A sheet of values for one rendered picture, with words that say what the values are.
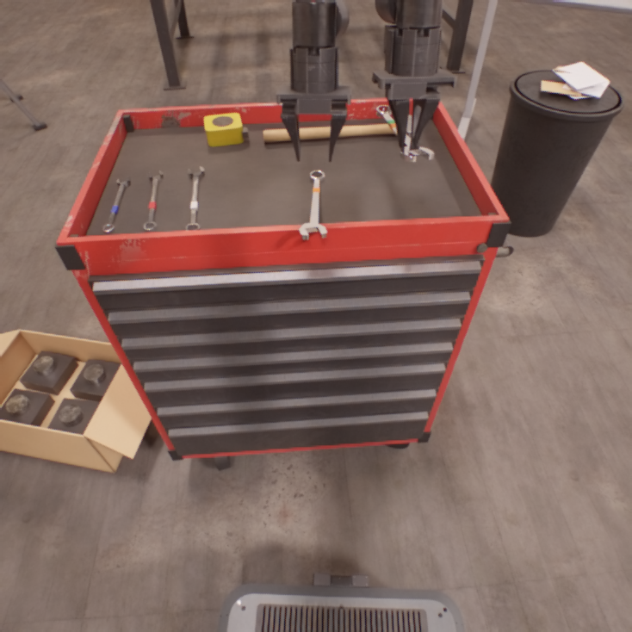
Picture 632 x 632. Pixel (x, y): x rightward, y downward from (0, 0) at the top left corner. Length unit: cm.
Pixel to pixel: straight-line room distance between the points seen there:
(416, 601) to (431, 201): 83
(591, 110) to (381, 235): 149
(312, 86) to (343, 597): 99
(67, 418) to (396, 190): 114
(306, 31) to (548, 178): 169
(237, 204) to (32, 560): 118
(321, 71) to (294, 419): 81
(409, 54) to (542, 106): 146
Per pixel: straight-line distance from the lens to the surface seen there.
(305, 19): 68
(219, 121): 108
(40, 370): 172
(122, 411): 150
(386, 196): 90
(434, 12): 68
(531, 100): 214
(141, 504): 158
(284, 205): 87
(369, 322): 90
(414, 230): 78
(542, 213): 236
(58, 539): 163
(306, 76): 68
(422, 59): 68
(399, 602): 117
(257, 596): 117
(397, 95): 67
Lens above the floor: 140
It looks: 49 degrees down
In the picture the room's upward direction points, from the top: straight up
